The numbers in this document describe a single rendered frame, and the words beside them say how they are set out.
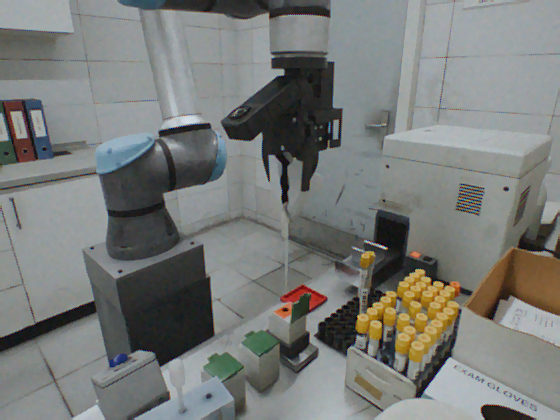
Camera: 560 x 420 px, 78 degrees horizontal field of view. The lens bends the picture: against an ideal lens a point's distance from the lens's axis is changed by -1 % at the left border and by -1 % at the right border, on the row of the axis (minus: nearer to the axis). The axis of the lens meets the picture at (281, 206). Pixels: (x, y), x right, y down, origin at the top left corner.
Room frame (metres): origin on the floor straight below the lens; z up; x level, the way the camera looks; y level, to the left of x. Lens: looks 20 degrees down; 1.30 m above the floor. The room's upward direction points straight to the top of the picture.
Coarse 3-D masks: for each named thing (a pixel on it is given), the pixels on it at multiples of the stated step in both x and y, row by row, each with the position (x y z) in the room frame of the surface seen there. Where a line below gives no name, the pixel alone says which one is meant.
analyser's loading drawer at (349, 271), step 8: (384, 240) 0.79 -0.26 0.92; (368, 248) 0.72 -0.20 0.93; (376, 248) 0.70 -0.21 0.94; (384, 248) 0.69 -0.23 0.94; (392, 248) 0.75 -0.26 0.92; (400, 248) 0.75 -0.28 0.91; (352, 256) 0.69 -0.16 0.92; (360, 256) 0.68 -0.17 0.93; (376, 256) 0.70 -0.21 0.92; (384, 256) 0.69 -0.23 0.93; (392, 256) 0.71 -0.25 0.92; (336, 264) 0.66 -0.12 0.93; (344, 264) 0.64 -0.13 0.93; (352, 264) 0.67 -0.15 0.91; (376, 264) 0.66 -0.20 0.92; (384, 264) 0.68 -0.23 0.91; (336, 272) 0.66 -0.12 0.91; (344, 272) 0.64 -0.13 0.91; (352, 272) 0.63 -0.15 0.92; (344, 280) 0.64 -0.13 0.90; (352, 280) 0.63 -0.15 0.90
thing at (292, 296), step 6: (300, 288) 0.64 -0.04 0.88; (306, 288) 0.64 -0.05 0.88; (288, 294) 0.61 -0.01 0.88; (294, 294) 0.62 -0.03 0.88; (300, 294) 0.62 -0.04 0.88; (312, 294) 0.62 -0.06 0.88; (318, 294) 0.61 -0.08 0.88; (282, 300) 0.60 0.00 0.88; (288, 300) 0.60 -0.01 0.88; (294, 300) 0.60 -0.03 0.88; (312, 300) 0.60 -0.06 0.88; (318, 300) 0.60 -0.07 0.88; (324, 300) 0.59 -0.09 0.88; (312, 306) 0.57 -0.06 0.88; (318, 306) 0.58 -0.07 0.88
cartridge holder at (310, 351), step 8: (272, 336) 0.45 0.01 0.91; (304, 336) 0.45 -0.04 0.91; (280, 344) 0.44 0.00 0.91; (296, 344) 0.44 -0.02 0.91; (304, 344) 0.45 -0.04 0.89; (312, 344) 0.46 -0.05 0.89; (280, 352) 0.44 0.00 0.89; (288, 352) 0.43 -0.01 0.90; (296, 352) 0.44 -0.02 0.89; (304, 352) 0.44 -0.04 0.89; (312, 352) 0.44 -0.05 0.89; (280, 360) 0.44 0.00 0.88; (288, 360) 0.43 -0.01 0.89; (296, 360) 0.42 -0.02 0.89; (304, 360) 0.43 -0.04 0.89; (296, 368) 0.41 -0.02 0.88
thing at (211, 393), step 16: (208, 384) 0.30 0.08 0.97; (176, 400) 0.28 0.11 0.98; (192, 400) 0.28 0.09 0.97; (208, 400) 0.28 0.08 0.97; (224, 400) 0.28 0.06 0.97; (144, 416) 0.26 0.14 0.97; (160, 416) 0.26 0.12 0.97; (176, 416) 0.26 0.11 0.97; (192, 416) 0.26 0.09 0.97; (208, 416) 0.26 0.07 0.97; (224, 416) 0.27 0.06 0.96
